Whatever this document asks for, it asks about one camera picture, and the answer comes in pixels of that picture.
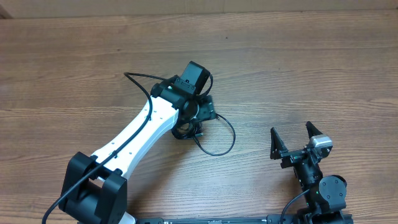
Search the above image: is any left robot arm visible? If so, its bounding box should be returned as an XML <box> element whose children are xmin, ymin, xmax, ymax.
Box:
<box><xmin>54</xmin><ymin>62</ymin><xmax>216</xmax><ymax>224</ymax></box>

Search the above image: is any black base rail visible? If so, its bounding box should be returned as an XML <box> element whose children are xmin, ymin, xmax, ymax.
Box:
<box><xmin>136</xmin><ymin>214</ymin><xmax>300</xmax><ymax>224</ymax></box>

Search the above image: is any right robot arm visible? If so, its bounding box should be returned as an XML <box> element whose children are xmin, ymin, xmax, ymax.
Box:
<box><xmin>270</xmin><ymin>121</ymin><xmax>353</xmax><ymax>224</ymax></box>

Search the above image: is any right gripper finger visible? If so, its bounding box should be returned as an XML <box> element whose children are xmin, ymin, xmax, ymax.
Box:
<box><xmin>270</xmin><ymin>127</ymin><xmax>288</xmax><ymax>160</ymax></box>
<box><xmin>305</xmin><ymin>121</ymin><xmax>323</xmax><ymax>139</ymax></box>

